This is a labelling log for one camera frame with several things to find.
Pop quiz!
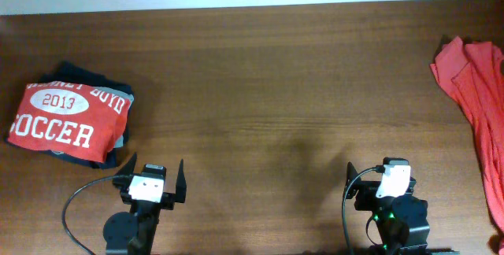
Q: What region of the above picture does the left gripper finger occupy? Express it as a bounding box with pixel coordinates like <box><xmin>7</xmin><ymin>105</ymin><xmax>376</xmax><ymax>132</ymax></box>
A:
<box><xmin>175</xmin><ymin>160</ymin><xmax>187</xmax><ymax>203</ymax></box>
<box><xmin>113</xmin><ymin>153</ymin><xmax>137</xmax><ymax>187</ymax></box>

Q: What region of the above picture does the orange soccer t-shirt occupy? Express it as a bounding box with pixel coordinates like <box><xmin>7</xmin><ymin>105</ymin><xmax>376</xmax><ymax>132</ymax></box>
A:
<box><xmin>430</xmin><ymin>36</ymin><xmax>503</xmax><ymax>233</ymax></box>

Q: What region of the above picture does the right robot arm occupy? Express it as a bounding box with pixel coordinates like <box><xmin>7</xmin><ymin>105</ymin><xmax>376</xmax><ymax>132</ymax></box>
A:
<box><xmin>342</xmin><ymin>157</ymin><xmax>430</xmax><ymax>255</ymax></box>

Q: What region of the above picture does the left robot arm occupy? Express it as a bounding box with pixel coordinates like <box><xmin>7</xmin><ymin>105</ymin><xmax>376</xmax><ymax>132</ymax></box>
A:
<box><xmin>103</xmin><ymin>154</ymin><xmax>187</xmax><ymax>255</ymax></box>

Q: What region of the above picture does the folded red 2013 soccer shirt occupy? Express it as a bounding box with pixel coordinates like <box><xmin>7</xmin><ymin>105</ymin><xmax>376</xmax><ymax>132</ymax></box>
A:
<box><xmin>7</xmin><ymin>81</ymin><xmax>116</xmax><ymax>163</ymax></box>

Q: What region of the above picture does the folded navy shirt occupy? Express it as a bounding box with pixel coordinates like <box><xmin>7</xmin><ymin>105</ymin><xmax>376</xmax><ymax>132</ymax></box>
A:
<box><xmin>6</xmin><ymin>61</ymin><xmax>134</xmax><ymax>169</ymax></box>

